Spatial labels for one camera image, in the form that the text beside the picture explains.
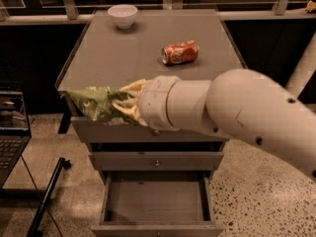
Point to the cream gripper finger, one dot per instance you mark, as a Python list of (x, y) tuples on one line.
[(130, 109), (134, 89)]

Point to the black stand leg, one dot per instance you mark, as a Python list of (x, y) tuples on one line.
[(62, 163)]

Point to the grey drawer cabinet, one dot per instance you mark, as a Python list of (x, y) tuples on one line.
[(107, 56)]

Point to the metal window railing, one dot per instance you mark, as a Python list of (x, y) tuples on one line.
[(38, 12)]

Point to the green jalapeno chip bag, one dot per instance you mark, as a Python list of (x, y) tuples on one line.
[(96, 103)]

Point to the grey top drawer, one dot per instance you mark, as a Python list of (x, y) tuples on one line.
[(96, 132)]

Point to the black laptop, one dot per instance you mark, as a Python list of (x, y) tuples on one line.
[(15, 131)]

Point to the grey bottom drawer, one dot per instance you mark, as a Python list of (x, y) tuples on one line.
[(157, 204)]

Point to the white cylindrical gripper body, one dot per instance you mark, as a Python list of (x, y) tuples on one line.
[(153, 103)]

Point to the crushed orange soda can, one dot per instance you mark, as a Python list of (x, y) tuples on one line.
[(179, 53)]

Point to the grey drawer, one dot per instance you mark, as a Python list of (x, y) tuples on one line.
[(157, 204), (96, 132), (156, 161)]

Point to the grey middle drawer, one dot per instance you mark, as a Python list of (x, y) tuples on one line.
[(156, 161)]

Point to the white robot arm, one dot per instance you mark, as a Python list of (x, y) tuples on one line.
[(239, 103)]

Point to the white ceramic bowl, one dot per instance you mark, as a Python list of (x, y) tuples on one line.
[(123, 16)]

